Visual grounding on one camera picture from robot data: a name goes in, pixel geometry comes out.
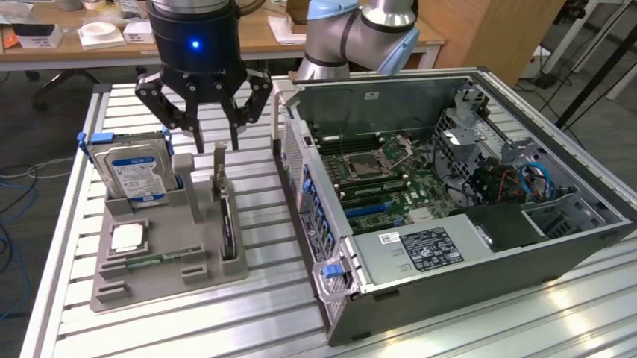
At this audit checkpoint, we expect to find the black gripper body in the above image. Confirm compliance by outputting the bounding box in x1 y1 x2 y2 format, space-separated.
147 7 248 104

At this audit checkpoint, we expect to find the green graphics card black cooler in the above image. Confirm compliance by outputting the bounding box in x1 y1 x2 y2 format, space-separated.
212 140 239 261

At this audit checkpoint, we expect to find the small white carton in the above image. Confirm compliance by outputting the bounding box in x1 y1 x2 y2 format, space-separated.
123 20 156 45

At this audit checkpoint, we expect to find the white paper stack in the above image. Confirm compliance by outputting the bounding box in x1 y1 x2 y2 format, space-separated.
267 15 307 46

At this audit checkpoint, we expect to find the white square dish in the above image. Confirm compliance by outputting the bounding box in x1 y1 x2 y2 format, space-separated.
78 21 127 51

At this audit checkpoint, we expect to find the hard disk with blue caddy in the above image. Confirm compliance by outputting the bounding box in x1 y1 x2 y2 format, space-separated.
76 126 188 210

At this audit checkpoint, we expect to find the black RAM slot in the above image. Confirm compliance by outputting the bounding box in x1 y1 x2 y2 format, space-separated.
338 181 405 194
341 186 406 199
342 192 409 205
321 140 379 151
318 133 375 143
322 144 381 154
318 136 377 147
337 177 402 189

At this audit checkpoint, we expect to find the wooden desk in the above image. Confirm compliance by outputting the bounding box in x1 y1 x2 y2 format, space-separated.
0 0 447 72

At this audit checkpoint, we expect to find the brown cardboard box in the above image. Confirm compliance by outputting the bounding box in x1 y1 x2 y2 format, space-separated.
286 0 313 25

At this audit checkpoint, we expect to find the CPU socket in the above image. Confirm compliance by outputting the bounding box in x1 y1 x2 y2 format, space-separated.
346 152 387 180

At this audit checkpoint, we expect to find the white box black lid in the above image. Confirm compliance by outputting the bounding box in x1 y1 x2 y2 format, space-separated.
12 22 64 49

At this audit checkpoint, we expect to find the metal socket cover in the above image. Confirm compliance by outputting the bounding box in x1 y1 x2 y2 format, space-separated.
378 136 415 160

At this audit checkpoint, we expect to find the black expansion slot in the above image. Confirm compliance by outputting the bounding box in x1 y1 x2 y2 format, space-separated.
342 196 387 210

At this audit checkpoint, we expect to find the silver CPU chip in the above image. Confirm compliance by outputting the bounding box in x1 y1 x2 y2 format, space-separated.
110 223 147 251

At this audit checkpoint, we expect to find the blue expansion slot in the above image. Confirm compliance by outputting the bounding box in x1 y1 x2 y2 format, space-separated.
346 204 391 219

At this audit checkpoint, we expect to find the green motherboard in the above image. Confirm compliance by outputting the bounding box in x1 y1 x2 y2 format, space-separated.
317 132 467 236

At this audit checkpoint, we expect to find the grey metal drive cage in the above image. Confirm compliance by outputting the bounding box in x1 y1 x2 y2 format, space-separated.
431 107 504 180

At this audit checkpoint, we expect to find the green RAM stick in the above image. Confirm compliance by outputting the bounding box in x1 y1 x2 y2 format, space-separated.
123 250 183 268

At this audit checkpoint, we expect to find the grey plastic parts rack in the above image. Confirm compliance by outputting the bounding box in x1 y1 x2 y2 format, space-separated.
88 143 250 313

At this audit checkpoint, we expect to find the grey power supply unit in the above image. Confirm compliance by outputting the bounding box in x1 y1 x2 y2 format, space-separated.
354 214 494 287

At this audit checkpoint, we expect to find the black open PC case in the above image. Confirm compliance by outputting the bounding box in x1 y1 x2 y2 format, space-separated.
270 66 637 346

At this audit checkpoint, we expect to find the black tripod leg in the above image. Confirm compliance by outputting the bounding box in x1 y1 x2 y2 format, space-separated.
554 37 637 128

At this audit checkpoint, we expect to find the grey metal disk bay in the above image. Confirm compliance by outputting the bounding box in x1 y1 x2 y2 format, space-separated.
521 186 612 239

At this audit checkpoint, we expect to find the white floor cable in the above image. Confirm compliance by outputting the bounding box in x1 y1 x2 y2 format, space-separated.
0 156 76 180

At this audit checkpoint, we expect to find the blue floor cable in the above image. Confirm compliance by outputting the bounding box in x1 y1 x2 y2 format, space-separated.
0 175 39 321

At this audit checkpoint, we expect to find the white desk frame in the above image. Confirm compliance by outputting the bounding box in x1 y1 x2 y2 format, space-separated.
517 0 637 101

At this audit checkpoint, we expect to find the blue wire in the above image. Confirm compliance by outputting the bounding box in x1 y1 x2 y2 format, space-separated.
517 162 557 202

